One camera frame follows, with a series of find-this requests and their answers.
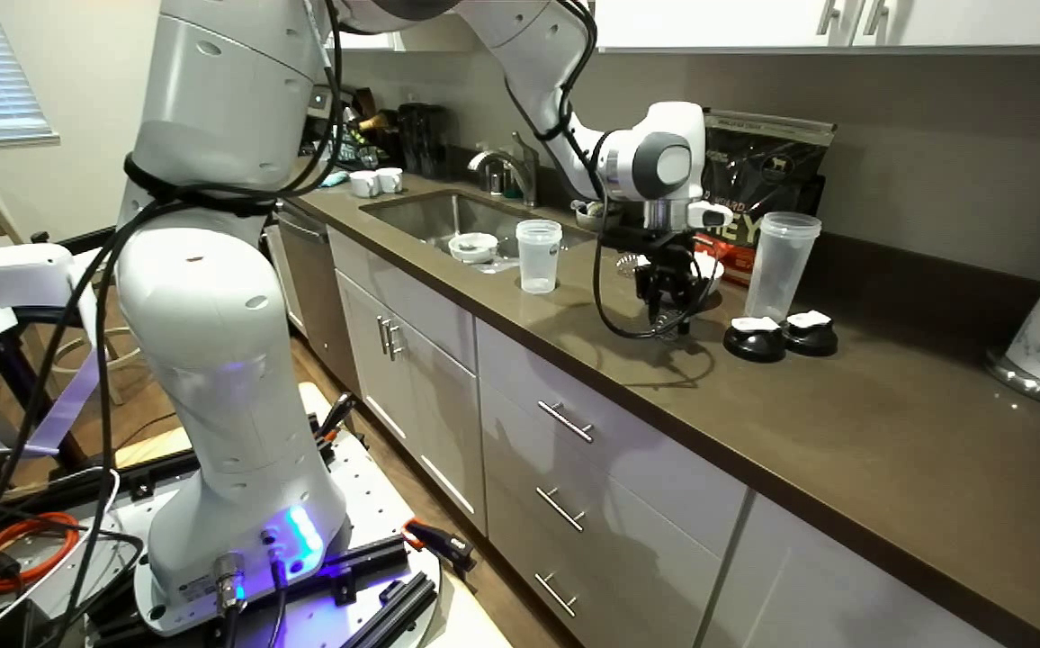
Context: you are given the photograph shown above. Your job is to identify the white upper cabinet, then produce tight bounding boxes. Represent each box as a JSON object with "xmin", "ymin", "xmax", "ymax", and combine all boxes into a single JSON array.
[{"xmin": 593, "ymin": 0, "xmax": 1040, "ymax": 56}]

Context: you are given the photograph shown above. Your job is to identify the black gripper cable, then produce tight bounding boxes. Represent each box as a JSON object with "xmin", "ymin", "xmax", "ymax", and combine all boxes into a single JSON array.
[{"xmin": 504, "ymin": 0, "xmax": 701, "ymax": 353}]

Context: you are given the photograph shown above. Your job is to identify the orange extension cord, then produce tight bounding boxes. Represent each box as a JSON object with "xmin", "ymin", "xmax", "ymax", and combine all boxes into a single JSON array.
[{"xmin": 0, "ymin": 509, "xmax": 86, "ymax": 627}]

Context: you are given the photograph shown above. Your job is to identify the silver cabinet handle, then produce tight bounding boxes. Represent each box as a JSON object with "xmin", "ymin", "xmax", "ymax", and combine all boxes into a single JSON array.
[
  {"xmin": 852, "ymin": 0, "xmax": 897, "ymax": 48},
  {"xmin": 818, "ymin": 0, "xmax": 856, "ymax": 38}
]

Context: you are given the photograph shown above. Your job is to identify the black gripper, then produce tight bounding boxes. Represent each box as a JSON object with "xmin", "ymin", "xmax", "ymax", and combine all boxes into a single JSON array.
[{"xmin": 633, "ymin": 230, "xmax": 728, "ymax": 341}]

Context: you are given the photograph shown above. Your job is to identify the stainless steel sink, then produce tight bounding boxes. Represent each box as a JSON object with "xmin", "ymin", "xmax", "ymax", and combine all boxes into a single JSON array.
[{"xmin": 354, "ymin": 187, "xmax": 569, "ymax": 270}]

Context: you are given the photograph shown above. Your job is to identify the small white dish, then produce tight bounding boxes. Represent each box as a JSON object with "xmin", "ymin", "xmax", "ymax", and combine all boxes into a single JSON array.
[{"xmin": 446, "ymin": 230, "xmax": 504, "ymax": 270}]

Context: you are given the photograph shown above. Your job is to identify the white bowl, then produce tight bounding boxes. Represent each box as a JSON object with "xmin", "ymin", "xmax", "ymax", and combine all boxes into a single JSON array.
[{"xmin": 614, "ymin": 249, "xmax": 731, "ymax": 293}]

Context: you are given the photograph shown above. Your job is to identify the perforated robot mounting table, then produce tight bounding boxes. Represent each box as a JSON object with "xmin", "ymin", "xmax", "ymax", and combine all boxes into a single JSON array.
[{"xmin": 95, "ymin": 377, "xmax": 513, "ymax": 648}]

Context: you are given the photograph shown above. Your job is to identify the orange black clamp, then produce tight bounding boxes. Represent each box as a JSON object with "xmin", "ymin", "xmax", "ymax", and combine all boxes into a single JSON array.
[{"xmin": 402, "ymin": 515, "xmax": 482, "ymax": 575}]

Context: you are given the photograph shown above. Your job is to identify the dark dishwasher front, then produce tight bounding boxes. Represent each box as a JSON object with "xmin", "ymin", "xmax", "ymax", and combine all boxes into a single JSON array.
[{"xmin": 267, "ymin": 206, "xmax": 364, "ymax": 391}]

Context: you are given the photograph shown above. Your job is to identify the tall clear plastic bottle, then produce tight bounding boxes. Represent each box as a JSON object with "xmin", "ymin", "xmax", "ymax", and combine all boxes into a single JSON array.
[{"xmin": 740, "ymin": 207, "xmax": 825, "ymax": 323}]

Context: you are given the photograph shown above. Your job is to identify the black shaker lid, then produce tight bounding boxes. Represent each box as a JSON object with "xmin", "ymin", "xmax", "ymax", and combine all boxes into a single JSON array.
[
  {"xmin": 779, "ymin": 307, "xmax": 841, "ymax": 361},
  {"xmin": 718, "ymin": 314, "xmax": 792, "ymax": 367}
]

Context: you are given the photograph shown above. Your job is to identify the clear shaker bottle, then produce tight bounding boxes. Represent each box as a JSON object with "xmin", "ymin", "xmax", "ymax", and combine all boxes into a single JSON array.
[{"xmin": 512, "ymin": 215, "xmax": 569, "ymax": 300}]

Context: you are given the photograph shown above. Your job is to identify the black cable bundle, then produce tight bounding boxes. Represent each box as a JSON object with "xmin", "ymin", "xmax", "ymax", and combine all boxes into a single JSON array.
[{"xmin": 0, "ymin": 0, "xmax": 359, "ymax": 648}]

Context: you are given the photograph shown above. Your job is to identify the white base cabinet with drawers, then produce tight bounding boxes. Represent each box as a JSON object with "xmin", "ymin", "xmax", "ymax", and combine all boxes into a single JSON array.
[{"xmin": 322, "ymin": 218, "xmax": 1014, "ymax": 648}]

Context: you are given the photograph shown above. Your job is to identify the white curved stand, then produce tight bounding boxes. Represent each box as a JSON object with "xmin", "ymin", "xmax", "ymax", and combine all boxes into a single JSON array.
[{"xmin": 0, "ymin": 241, "xmax": 107, "ymax": 461}]

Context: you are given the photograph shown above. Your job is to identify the black coffee maker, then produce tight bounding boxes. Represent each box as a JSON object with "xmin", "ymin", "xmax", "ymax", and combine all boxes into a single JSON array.
[{"xmin": 393, "ymin": 99, "xmax": 453, "ymax": 179}]

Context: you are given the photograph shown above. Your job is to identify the silver drawer handle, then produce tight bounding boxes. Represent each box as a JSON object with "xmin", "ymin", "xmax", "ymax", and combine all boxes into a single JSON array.
[
  {"xmin": 533, "ymin": 395, "xmax": 597, "ymax": 446},
  {"xmin": 528, "ymin": 570, "xmax": 581, "ymax": 620},
  {"xmin": 533, "ymin": 482, "xmax": 591, "ymax": 536}
]

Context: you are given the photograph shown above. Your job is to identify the black red whey protein bag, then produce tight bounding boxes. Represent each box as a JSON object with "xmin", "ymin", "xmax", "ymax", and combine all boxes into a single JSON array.
[{"xmin": 701, "ymin": 107, "xmax": 838, "ymax": 282}]

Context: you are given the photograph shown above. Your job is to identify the black metal bars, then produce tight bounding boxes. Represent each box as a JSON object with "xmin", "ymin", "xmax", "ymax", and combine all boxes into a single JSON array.
[{"xmin": 297, "ymin": 536, "xmax": 441, "ymax": 648}]

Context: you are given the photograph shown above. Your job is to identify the chrome faucet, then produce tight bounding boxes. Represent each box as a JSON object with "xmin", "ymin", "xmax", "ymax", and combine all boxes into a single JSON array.
[{"xmin": 465, "ymin": 145, "xmax": 542, "ymax": 207}]

